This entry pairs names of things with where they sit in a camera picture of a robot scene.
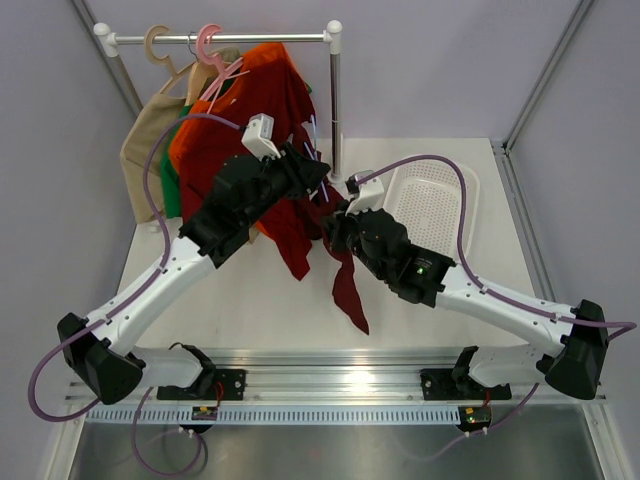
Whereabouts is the orange t shirt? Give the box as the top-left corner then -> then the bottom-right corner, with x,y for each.
168,42 -> 292,239

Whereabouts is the aluminium table edge rail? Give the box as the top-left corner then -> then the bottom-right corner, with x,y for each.
63,344 -> 609,404

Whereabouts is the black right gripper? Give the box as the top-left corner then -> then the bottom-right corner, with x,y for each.
320,198 -> 389,282

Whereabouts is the aluminium corner frame post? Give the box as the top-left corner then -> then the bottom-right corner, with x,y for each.
502,0 -> 599,151

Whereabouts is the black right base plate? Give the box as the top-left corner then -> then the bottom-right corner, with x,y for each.
419,368 -> 512,433

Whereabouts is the beige t shirt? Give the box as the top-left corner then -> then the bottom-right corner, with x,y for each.
120,45 -> 261,247

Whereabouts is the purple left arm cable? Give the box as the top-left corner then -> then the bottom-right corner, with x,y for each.
27,113 -> 251,476

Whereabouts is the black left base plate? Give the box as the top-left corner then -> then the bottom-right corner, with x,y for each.
156,369 -> 246,434

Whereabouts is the beige plastic hanger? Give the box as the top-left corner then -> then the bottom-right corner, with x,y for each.
143,24 -> 197,94

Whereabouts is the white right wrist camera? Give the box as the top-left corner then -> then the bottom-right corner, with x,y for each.
345,170 -> 385,215

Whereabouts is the pink plastic hanger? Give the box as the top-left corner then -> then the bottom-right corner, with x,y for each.
188,24 -> 245,114

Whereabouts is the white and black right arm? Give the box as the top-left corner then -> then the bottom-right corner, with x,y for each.
321,210 -> 610,400

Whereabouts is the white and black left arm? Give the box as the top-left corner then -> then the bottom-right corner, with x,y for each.
57,143 -> 329,405

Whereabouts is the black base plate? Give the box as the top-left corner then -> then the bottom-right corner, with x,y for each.
419,368 -> 512,433
156,369 -> 246,434

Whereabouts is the light blue wire hanger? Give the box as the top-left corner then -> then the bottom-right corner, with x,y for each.
303,114 -> 330,203

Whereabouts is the white slotted cable duct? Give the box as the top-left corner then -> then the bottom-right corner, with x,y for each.
85,404 -> 461,426

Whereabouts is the white perforated plastic basket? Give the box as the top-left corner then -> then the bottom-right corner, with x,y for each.
360,154 -> 480,265

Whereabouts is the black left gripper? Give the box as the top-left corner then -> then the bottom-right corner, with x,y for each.
240,142 -> 330,228

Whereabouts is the white and chrome clothes rack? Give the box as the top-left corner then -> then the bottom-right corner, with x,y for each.
92,20 -> 346,232

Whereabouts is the dark maroon t shirt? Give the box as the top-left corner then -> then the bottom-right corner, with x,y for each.
279,119 -> 371,336

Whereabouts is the left aluminium frame post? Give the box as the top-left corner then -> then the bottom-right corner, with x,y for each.
68,0 -> 143,117

